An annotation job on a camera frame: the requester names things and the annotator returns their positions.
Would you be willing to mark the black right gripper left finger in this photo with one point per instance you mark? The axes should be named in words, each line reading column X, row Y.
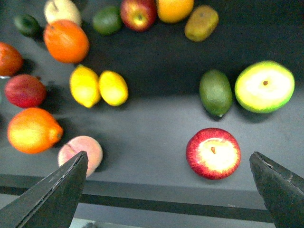
column 52, row 202

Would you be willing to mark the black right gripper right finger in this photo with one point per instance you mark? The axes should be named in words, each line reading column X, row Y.
column 281, row 189

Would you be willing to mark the large yellow lemon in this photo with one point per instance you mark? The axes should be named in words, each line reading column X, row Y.
column 84, row 87

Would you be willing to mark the small yellow lemon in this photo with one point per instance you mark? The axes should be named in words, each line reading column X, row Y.
column 113, row 88

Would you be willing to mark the pink peach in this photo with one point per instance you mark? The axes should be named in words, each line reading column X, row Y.
column 82, row 144

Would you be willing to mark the orange mango-like fruit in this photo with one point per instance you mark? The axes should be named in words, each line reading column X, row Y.
column 34, row 130

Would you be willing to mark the red apple front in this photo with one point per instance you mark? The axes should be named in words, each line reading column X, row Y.
column 213, row 153

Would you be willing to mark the green apple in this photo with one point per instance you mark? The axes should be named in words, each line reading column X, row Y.
column 264, row 87

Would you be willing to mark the red pomegranate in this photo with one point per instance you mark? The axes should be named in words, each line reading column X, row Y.
column 25, row 91

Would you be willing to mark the green avocado front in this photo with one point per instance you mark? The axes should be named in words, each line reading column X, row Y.
column 215, row 92

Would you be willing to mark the orange persimmon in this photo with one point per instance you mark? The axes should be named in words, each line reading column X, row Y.
column 11, row 60

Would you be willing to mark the large orange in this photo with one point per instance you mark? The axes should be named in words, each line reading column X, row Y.
column 66, row 41

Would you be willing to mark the dark green avocado left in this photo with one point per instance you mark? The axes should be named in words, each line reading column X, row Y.
column 27, row 25

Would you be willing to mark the brown kiwi lower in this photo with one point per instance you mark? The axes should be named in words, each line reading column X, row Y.
column 201, row 23

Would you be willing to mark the white pear lower left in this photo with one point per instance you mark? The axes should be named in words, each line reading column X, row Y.
column 62, row 9

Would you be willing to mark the red yellow apple centre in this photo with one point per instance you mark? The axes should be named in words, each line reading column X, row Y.
column 138, row 15

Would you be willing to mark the orange yellow fruit centre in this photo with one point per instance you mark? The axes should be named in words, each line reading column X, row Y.
column 173, row 11

